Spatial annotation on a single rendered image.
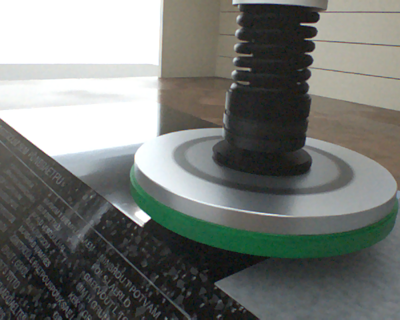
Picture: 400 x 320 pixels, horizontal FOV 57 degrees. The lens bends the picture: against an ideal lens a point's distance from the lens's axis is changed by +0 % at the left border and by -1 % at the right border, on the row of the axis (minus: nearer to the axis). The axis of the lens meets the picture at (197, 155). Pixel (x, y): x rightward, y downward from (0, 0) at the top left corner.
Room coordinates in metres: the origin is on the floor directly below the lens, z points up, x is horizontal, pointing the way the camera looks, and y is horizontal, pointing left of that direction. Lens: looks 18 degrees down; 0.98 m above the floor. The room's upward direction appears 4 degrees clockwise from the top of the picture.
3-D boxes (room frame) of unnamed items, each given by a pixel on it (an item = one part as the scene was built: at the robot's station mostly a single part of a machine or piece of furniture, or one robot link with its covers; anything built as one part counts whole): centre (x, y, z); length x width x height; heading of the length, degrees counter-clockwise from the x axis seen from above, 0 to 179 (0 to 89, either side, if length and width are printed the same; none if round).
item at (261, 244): (0.30, -0.05, 0.87); 0.22 x 0.22 x 0.04
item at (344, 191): (0.30, -0.05, 0.87); 0.21 x 0.21 x 0.01
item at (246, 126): (0.30, -0.05, 0.91); 0.07 x 0.07 x 0.01
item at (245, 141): (0.30, -0.05, 0.90); 0.07 x 0.07 x 0.01
